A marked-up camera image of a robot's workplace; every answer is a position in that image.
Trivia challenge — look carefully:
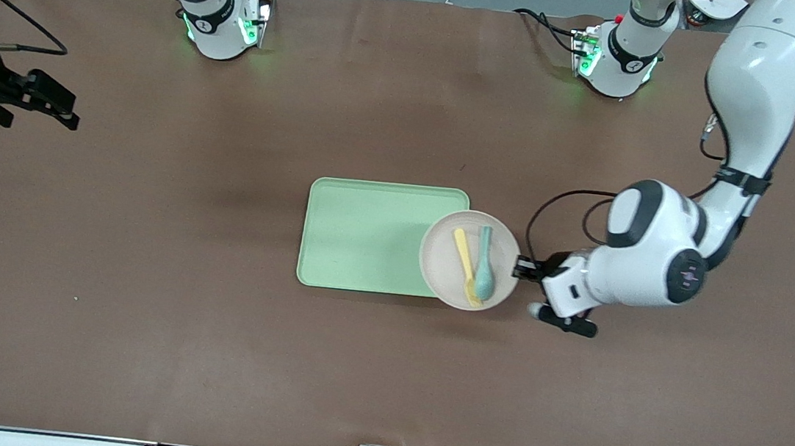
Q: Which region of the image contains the teal plastic spoon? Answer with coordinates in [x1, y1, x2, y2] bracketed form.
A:
[471, 225, 502, 302]

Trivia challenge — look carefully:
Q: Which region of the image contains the yellow plastic fork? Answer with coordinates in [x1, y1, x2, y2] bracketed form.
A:
[446, 228, 490, 308]

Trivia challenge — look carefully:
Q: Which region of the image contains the beige round plate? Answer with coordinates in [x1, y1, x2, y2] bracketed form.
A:
[414, 205, 526, 316]

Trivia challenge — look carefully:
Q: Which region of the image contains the light green rectangular tray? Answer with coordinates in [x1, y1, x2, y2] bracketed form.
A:
[296, 174, 473, 303]

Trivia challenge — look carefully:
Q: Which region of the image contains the brown table cover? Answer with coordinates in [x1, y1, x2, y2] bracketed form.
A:
[0, 0, 795, 446]

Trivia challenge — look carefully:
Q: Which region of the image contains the white background machine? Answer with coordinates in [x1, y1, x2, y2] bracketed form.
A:
[687, 0, 750, 26]

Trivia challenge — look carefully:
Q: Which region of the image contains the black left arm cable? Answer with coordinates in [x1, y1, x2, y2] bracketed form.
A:
[522, 94, 735, 287]

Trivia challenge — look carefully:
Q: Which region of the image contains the black left base cable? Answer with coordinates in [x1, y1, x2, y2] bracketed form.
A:
[510, 8, 590, 55]

